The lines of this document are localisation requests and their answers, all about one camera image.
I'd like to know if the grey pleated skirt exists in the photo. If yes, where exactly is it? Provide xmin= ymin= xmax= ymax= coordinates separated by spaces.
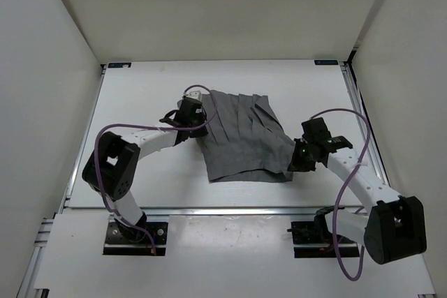
xmin=197 ymin=90 xmax=295 ymax=183

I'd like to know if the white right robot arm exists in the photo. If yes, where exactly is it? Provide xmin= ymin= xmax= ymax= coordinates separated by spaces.
xmin=288 ymin=117 xmax=427 ymax=265

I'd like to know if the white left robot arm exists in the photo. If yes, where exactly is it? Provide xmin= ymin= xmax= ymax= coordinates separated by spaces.
xmin=82 ymin=91 xmax=207 ymax=243

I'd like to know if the blue label right corner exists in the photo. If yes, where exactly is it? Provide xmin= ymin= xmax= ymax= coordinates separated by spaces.
xmin=314 ymin=59 xmax=339 ymax=66

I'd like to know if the blue label corner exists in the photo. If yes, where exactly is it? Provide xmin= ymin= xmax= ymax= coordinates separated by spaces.
xmin=108 ymin=62 xmax=132 ymax=68
xmin=314 ymin=59 xmax=339 ymax=66

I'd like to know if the blue label left corner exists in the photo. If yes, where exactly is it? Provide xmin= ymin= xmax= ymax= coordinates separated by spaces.
xmin=108 ymin=62 xmax=132 ymax=68

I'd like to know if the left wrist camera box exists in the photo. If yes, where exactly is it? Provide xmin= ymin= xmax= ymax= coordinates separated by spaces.
xmin=183 ymin=90 xmax=202 ymax=102

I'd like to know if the aluminium frame rail right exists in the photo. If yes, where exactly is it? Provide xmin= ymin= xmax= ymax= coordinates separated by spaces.
xmin=340 ymin=62 xmax=400 ymax=211

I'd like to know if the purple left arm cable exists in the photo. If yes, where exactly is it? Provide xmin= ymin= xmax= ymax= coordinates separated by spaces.
xmin=95 ymin=84 xmax=219 ymax=256

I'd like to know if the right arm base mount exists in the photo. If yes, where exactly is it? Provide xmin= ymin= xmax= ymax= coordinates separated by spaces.
xmin=286 ymin=207 xmax=364 ymax=259

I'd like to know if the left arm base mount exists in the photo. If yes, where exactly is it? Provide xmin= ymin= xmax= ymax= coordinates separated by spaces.
xmin=103 ymin=219 xmax=168 ymax=257

